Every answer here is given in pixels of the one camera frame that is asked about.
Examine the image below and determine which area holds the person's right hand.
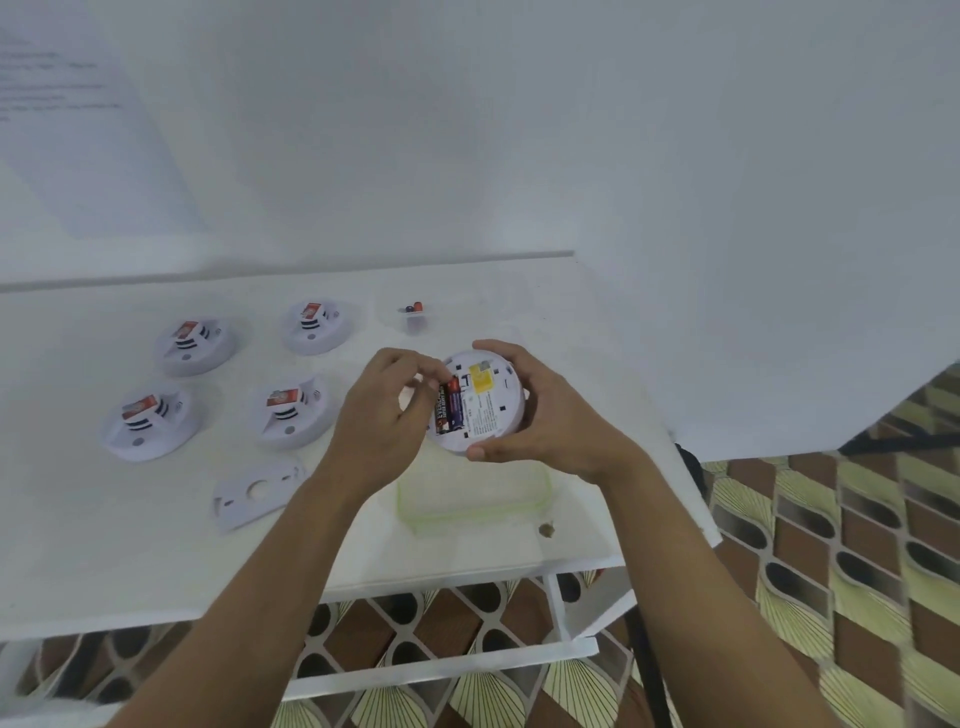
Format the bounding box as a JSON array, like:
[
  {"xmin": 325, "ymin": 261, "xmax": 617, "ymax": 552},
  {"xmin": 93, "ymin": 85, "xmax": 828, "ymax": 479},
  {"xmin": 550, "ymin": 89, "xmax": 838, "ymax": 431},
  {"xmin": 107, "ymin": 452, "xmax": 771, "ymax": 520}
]
[{"xmin": 466, "ymin": 339, "xmax": 661, "ymax": 489}]

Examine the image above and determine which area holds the person's left hand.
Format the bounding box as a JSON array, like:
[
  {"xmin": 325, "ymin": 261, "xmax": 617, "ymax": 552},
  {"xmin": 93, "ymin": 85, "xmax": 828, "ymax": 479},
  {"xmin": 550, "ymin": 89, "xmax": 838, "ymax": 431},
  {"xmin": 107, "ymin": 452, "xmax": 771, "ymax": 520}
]
[{"xmin": 329, "ymin": 347, "xmax": 459, "ymax": 500}]

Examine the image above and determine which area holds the white round smoke detector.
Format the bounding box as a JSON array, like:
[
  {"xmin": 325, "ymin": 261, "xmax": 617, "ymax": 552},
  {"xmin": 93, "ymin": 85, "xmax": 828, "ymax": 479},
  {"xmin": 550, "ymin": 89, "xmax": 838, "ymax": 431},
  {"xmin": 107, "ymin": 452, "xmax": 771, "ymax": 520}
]
[
  {"xmin": 281, "ymin": 298, "xmax": 354, "ymax": 358},
  {"xmin": 153, "ymin": 316, "xmax": 240, "ymax": 379},
  {"xmin": 101, "ymin": 384, "xmax": 204, "ymax": 464},
  {"xmin": 425, "ymin": 348, "xmax": 530, "ymax": 457},
  {"xmin": 247, "ymin": 374, "xmax": 337, "ymax": 451}
]

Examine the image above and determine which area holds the white detector mounting plate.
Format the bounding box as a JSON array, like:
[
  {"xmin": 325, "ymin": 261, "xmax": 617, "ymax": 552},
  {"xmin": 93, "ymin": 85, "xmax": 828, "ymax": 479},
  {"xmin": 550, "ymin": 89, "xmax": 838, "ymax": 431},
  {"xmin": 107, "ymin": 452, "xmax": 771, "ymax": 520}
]
[{"xmin": 212, "ymin": 462, "xmax": 310, "ymax": 535}]

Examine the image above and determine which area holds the large green-rimmed clear lid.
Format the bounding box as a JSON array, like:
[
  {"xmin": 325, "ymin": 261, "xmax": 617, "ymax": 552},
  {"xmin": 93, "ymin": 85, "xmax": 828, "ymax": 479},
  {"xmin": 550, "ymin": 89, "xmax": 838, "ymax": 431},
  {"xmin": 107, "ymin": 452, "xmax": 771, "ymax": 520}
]
[{"xmin": 395, "ymin": 457, "xmax": 553, "ymax": 526}]

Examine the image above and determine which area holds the clear battery container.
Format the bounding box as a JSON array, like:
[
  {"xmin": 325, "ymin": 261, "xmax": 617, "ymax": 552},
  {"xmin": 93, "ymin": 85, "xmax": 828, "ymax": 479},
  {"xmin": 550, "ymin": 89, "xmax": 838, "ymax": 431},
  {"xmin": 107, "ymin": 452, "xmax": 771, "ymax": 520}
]
[{"xmin": 374, "ymin": 277, "xmax": 519, "ymax": 339}]

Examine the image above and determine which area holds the person's left forearm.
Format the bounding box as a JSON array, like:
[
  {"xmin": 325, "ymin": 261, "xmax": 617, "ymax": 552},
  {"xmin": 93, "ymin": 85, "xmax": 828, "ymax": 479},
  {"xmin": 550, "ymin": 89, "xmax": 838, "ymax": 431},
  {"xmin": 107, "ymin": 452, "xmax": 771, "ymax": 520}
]
[{"xmin": 108, "ymin": 464, "xmax": 380, "ymax": 728}]

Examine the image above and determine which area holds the person's right forearm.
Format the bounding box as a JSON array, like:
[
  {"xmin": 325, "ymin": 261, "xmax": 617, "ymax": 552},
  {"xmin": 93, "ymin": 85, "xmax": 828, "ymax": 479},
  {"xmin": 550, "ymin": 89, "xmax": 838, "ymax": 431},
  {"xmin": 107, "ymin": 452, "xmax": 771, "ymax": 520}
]
[{"xmin": 599, "ymin": 457, "xmax": 845, "ymax": 728}]

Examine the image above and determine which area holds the black rounded object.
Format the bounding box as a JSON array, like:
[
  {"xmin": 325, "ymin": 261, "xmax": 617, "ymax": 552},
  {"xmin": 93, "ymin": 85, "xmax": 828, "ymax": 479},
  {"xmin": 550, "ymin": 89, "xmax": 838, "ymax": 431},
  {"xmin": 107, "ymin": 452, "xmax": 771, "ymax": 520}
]
[{"xmin": 673, "ymin": 442, "xmax": 710, "ymax": 511}]

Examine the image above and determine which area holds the black metal leg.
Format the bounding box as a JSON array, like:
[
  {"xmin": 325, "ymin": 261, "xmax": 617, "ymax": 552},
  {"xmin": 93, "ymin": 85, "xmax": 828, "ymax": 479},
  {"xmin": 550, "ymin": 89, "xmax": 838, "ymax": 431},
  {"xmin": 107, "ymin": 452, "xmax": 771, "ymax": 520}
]
[{"xmin": 629, "ymin": 599, "xmax": 676, "ymax": 728}]

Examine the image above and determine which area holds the black partition base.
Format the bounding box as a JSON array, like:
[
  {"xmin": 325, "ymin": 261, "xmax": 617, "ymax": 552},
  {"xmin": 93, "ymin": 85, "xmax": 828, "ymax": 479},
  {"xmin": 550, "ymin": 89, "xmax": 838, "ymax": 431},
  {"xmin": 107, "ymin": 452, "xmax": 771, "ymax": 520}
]
[{"xmin": 836, "ymin": 431, "xmax": 960, "ymax": 457}]

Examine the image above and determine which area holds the printed white paper sheet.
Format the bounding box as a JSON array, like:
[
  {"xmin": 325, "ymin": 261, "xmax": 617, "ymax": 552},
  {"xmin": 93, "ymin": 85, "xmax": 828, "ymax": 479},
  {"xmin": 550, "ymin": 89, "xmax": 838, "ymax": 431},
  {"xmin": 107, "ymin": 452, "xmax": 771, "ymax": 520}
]
[{"xmin": 0, "ymin": 14, "xmax": 211, "ymax": 241}]

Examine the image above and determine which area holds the white metal table frame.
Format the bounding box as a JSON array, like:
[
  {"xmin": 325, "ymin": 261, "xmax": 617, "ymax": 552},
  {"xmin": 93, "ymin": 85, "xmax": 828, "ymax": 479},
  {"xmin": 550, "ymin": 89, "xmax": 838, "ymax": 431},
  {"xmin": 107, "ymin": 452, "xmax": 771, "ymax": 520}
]
[{"xmin": 0, "ymin": 551, "xmax": 639, "ymax": 728}]

